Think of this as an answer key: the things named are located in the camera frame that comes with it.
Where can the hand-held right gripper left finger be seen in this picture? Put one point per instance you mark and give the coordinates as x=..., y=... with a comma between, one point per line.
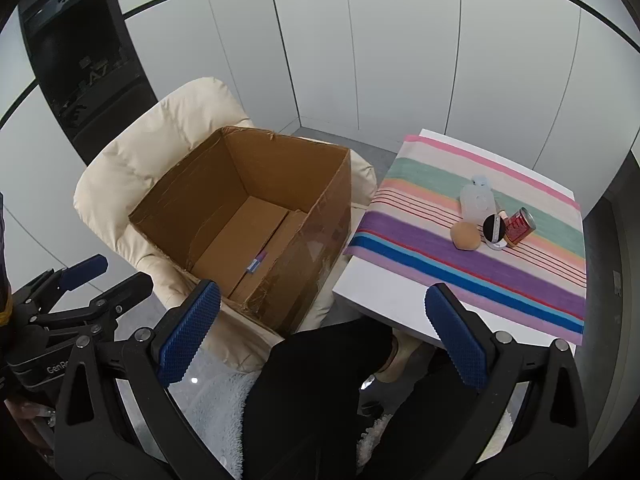
x=189, y=337

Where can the person's black trousers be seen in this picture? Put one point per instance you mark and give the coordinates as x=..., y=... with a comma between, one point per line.
x=310, y=400

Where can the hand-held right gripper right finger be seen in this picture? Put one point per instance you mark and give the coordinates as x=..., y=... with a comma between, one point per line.
x=457, y=337

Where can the black display cabinet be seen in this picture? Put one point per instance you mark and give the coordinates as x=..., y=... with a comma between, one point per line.
x=75, y=60

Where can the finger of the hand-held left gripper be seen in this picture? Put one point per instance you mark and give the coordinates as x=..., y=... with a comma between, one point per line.
x=86, y=267
x=122, y=292

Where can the clear plastic container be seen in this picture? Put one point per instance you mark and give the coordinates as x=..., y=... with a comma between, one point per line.
x=477, y=202

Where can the small blue pen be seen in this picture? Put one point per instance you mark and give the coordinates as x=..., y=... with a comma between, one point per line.
x=256, y=263

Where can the person's left hand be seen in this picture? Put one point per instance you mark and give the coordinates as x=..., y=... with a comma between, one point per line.
x=31, y=417

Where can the red metal can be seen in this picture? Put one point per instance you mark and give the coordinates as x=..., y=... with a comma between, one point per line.
x=520, y=226

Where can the person's beige slipper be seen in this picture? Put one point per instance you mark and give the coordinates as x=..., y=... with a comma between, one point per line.
x=397, y=362

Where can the brown cardboard box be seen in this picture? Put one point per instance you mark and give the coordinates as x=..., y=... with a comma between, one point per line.
x=200, y=185

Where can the beige makeup sponge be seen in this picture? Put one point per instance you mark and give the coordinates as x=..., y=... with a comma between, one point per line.
x=466, y=236

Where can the cream padded jacket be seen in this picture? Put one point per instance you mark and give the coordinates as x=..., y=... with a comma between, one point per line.
x=150, y=130

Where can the round white compact case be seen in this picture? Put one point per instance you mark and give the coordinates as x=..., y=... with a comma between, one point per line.
x=494, y=232

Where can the striped colourful cloth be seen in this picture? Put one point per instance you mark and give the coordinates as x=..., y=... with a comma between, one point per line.
x=400, y=220

